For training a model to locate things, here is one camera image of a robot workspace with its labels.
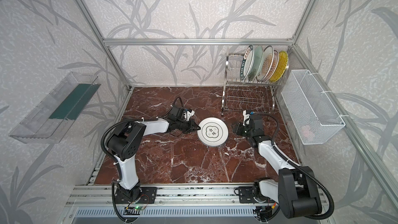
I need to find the orange sunburst plate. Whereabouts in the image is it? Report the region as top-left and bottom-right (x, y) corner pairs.
(265, 50), (279, 81)
(256, 45), (274, 82)

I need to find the green rimmed Chinese text plate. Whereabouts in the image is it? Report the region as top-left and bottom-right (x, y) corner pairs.
(240, 45), (254, 81)

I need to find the mint green flower plate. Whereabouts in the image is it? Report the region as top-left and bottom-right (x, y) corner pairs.
(248, 46), (263, 82)

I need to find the yellow grid plate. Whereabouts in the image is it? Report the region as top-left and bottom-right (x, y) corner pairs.
(269, 51), (288, 83)

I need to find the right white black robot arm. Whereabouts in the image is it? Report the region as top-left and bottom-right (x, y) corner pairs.
(234, 111), (323, 219)

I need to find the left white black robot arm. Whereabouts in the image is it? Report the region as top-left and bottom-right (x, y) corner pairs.
(100, 106), (201, 202)

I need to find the steel two-tier dish rack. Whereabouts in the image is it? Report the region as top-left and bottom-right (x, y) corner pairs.
(221, 52), (287, 116)

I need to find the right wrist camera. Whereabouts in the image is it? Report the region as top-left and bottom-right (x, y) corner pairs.
(243, 110), (255, 126)

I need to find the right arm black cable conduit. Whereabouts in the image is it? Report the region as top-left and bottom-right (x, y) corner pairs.
(257, 113), (335, 220)

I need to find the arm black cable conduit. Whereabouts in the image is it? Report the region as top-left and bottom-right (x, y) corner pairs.
(257, 113), (335, 220)
(100, 118), (144, 215)

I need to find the white wire mesh basket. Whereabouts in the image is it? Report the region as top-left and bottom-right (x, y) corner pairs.
(282, 69), (345, 145)

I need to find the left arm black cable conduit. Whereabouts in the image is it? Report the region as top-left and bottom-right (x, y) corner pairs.
(100, 118), (144, 215)

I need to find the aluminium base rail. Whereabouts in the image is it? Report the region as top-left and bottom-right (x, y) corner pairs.
(63, 183), (327, 207)

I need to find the clear plastic wall tray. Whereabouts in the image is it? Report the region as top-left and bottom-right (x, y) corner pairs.
(9, 72), (101, 144)

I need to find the aluminium cage frame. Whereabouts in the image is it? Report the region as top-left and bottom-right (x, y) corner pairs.
(74, 0), (398, 207)

